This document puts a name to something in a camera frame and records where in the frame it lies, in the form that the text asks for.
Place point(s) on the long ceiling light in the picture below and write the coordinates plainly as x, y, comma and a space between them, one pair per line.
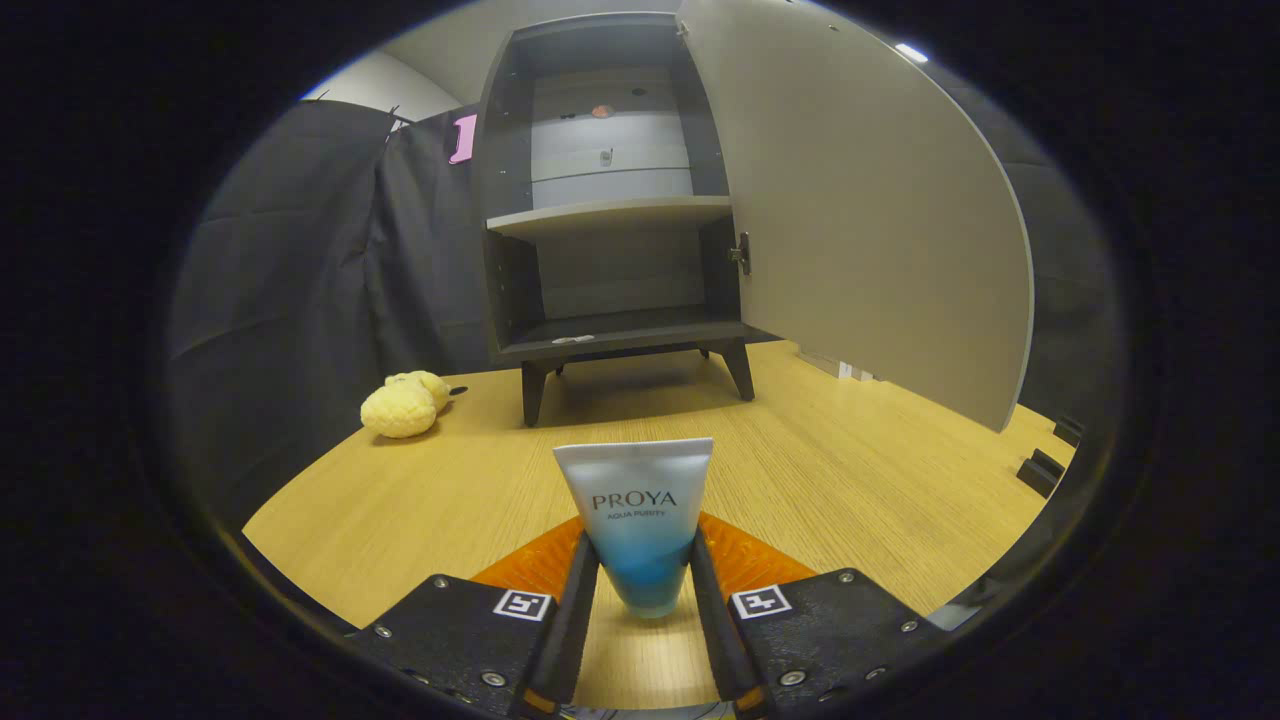
910, 52

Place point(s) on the black block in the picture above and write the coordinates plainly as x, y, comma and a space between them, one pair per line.
1040, 472
1068, 431

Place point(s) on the beige cabinet door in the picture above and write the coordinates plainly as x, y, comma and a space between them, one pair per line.
860, 220

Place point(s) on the yellow plush toy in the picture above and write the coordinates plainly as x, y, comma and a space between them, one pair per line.
400, 408

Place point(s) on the black backdrop cloth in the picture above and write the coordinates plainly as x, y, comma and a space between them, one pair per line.
300, 280

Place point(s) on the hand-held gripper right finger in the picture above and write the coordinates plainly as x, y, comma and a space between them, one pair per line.
715, 630

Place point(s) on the white and blue tube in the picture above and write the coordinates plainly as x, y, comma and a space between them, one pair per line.
640, 520

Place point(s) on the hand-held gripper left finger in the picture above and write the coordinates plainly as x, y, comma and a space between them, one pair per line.
575, 620

